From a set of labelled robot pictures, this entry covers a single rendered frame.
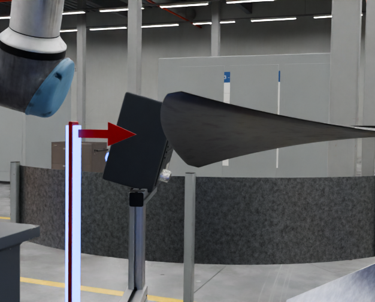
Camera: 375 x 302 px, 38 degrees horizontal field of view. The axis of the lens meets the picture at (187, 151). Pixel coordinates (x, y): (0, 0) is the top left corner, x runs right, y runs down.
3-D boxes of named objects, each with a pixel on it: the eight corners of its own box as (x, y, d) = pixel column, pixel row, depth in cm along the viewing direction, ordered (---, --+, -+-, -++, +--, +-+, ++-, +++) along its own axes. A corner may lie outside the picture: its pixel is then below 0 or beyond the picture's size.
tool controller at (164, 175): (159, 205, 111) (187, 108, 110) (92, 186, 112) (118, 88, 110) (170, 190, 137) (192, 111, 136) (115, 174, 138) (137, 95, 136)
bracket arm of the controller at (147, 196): (143, 207, 106) (144, 192, 106) (128, 207, 106) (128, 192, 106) (156, 192, 129) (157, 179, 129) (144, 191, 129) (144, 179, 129)
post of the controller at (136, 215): (142, 290, 107) (144, 191, 106) (127, 289, 107) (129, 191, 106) (144, 285, 110) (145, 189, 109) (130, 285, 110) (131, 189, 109)
